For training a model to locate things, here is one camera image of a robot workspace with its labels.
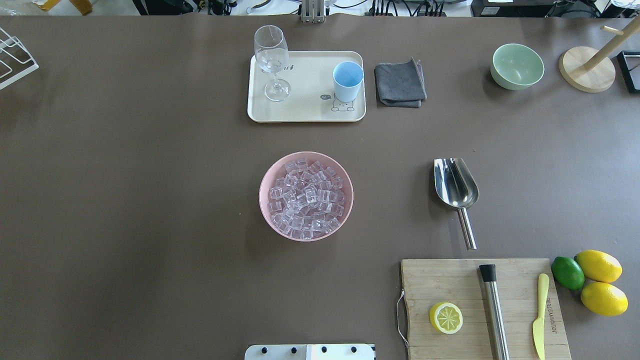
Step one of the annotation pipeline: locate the stainless steel ice scoop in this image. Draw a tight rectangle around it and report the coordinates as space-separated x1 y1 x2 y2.
433 157 479 250

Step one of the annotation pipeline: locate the clear ice cubes pile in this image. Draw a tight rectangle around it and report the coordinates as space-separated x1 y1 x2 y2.
267 158 346 240

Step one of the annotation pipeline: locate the light blue cup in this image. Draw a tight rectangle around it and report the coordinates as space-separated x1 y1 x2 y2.
333 61 364 103

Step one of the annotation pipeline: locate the pink bowl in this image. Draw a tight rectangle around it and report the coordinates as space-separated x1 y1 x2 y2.
258 151 354 243

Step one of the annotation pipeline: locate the cream serving tray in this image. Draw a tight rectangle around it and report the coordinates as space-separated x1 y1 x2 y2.
247 51 367 123

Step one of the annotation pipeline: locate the grey folded cloth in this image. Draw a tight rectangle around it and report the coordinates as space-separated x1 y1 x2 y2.
374 58 427 109

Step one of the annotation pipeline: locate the clear wine glass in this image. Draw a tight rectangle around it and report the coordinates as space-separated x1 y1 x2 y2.
254 24 291 101

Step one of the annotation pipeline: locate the bamboo cutting board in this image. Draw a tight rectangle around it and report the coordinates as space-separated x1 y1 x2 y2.
400 259 553 360

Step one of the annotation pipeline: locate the halved lemon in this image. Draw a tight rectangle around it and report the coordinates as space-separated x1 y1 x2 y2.
429 301 464 335

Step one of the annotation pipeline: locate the green bowl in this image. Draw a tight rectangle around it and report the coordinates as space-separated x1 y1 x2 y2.
490 43 546 91

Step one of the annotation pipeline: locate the steel muddler black tip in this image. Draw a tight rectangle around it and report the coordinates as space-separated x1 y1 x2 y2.
478 264 511 360

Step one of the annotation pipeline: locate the yellow plastic knife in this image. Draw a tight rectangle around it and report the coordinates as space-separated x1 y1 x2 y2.
532 273 550 360

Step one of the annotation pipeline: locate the green lime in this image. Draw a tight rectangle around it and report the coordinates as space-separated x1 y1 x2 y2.
551 256 585 291

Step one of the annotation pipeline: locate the wooden mug tree stand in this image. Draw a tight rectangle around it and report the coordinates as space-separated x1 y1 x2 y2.
558 16 640 93

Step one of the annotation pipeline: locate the upper yellow lemon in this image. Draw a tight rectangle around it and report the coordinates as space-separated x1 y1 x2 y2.
574 249 623 283

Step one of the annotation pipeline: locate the yellow lemon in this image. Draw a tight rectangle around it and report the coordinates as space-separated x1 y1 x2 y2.
580 282 629 317
574 249 623 283

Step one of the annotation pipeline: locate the lower yellow lemon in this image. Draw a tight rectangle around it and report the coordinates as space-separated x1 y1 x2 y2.
580 282 629 317

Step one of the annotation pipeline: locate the black glass holder tray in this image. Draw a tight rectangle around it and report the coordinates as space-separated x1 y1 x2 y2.
616 51 640 94

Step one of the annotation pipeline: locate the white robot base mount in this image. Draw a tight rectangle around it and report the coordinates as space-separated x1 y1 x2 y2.
244 342 377 360

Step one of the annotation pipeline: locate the white wire dish rack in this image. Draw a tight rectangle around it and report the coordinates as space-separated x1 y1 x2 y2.
0 28 39 89

